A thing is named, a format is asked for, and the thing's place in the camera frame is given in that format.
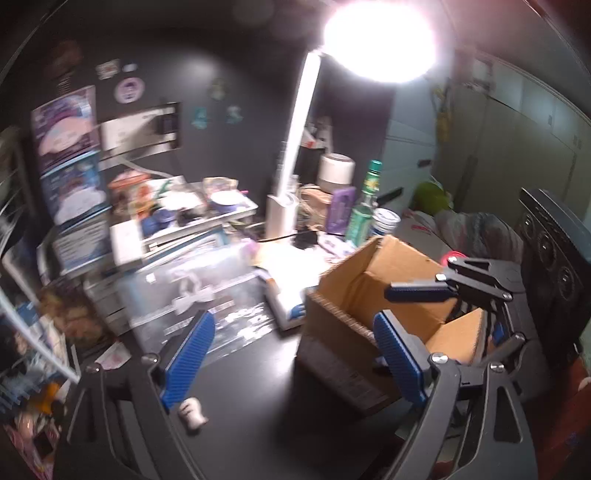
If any yellow wall sticker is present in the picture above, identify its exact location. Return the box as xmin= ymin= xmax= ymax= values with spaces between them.
xmin=434 ymin=88 xmax=451 ymax=144

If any white blue tissue box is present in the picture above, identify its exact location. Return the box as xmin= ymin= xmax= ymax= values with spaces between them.
xmin=263 ymin=272 xmax=308 ymax=331

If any white box blue label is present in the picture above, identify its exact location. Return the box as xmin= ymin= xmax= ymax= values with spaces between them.
xmin=51 ymin=217 xmax=114 ymax=276

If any white drawer unit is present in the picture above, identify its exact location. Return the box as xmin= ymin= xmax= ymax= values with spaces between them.
xmin=83 ymin=178 xmax=259 ymax=337

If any round character sticker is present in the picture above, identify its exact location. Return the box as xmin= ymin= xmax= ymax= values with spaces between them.
xmin=115 ymin=78 xmax=142 ymax=103

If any white humidifier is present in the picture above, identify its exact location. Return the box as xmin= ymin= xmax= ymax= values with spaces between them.
xmin=318 ymin=153 xmax=356 ymax=195

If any wall power socket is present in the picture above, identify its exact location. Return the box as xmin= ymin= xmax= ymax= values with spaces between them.
xmin=99 ymin=104 xmax=181 ymax=156

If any acrylic character stand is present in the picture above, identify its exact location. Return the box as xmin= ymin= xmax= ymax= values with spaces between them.
xmin=108 ymin=171 xmax=153 ymax=213

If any white wire rack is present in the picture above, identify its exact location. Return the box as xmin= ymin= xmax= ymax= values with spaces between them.
xmin=0 ymin=129 xmax=82 ymax=385

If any blue cartoon storage cube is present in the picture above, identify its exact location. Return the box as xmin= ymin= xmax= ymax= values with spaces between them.
xmin=39 ymin=154 xmax=110 ymax=227

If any white canister blue lid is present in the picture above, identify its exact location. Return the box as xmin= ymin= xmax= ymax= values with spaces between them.
xmin=372 ymin=208 xmax=402 ymax=239

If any white mushroom plush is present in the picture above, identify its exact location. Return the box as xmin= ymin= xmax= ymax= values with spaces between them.
xmin=179 ymin=399 xmax=209 ymax=433

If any acrylic picture stand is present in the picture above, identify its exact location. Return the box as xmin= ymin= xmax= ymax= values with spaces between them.
xmin=39 ymin=277 xmax=107 ymax=348

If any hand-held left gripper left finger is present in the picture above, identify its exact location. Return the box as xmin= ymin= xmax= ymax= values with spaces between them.
xmin=52 ymin=310 xmax=217 ymax=480

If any green glass bottle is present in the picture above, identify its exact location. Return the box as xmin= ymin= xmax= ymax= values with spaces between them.
xmin=346 ymin=160 xmax=384 ymax=248

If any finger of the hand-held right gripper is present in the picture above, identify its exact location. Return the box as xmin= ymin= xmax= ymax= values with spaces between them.
xmin=485 ymin=320 xmax=528 ymax=366
xmin=385 ymin=257 xmax=514 ymax=305

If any black cable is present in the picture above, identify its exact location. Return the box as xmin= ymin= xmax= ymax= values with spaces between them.
xmin=256 ymin=228 xmax=319 ymax=247

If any pink leopard pouch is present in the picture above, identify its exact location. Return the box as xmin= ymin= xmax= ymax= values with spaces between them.
xmin=4 ymin=413 xmax=62 ymax=477

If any pink cartoon storage cube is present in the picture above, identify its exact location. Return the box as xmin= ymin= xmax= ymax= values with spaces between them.
xmin=31 ymin=85 xmax=103 ymax=174

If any purple box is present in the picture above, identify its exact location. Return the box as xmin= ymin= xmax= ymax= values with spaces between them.
xmin=327 ymin=187 xmax=358 ymax=236

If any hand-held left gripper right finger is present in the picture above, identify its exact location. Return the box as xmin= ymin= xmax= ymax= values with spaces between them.
xmin=372 ymin=311 xmax=540 ymax=480

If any brown cardboard box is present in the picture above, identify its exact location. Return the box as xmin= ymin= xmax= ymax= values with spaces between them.
xmin=295 ymin=235 xmax=491 ymax=419

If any white pink sachet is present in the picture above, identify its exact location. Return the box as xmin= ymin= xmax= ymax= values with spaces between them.
xmin=99 ymin=344 xmax=130 ymax=370

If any clear zip bag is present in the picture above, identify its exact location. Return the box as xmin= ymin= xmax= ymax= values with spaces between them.
xmin=115 ymin=244 xmax=283 ymax=357

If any small white box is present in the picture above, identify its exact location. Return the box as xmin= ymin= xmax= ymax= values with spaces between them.
xmin=110 ymin=222 xmax=144 ymax=269

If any white desk lamp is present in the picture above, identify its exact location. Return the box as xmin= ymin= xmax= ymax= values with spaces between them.
xmin=265 ymin=0 xmax=439 ymax=241

